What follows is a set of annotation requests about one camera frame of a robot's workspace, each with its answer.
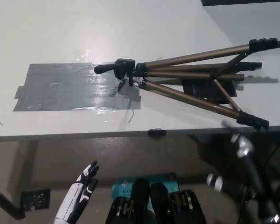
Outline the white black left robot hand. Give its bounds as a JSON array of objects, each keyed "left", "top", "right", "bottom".
[{"left": 54, "top": 160, "right": 100, "bottom": 224}]

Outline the black tape floor patch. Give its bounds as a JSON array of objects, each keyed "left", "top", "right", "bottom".
[{"left": 21, "top": 188, "right": 51, "bottom": 210}]

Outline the grey duct tape patch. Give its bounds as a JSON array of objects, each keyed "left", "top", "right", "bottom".
[{"left": 13, "top": 61, "right": 143, "bottom": 112}]

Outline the bronze black camera tripod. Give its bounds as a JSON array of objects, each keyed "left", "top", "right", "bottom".
[{"left": 94, "top": 38, "right": 280, "bottom": 131}]

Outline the dark flat object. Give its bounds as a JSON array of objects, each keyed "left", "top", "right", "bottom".
[{"left": 200, "top": 0, "right": 280, "bottom": 7}]

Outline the black table leg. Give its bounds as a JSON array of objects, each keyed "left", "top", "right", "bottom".
[{"left": 0, "top": 184, "right": 26, "bottom": 220}]

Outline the teal cardboard box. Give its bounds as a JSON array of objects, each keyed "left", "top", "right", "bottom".
[{"left": 111, "top": 172, "right": 180, "bottom": 210}]

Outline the clear tape piece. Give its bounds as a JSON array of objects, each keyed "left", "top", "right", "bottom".
[{"left": 72, "top": 48, "right": 91, "bottom": 60}]

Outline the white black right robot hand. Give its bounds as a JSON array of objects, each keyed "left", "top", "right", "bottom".
[{"left": 206, "top": 133, "right": 259, "bottom": 194}]

